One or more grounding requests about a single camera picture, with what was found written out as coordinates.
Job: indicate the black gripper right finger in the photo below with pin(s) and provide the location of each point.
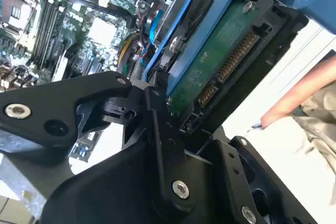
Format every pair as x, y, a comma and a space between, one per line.
236, 182

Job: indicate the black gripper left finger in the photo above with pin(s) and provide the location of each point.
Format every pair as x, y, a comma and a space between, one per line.
52, 108

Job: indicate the hard disk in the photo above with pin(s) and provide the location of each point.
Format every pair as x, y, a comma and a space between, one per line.
210, 77

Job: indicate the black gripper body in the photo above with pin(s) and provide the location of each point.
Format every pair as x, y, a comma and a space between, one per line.
118, 195

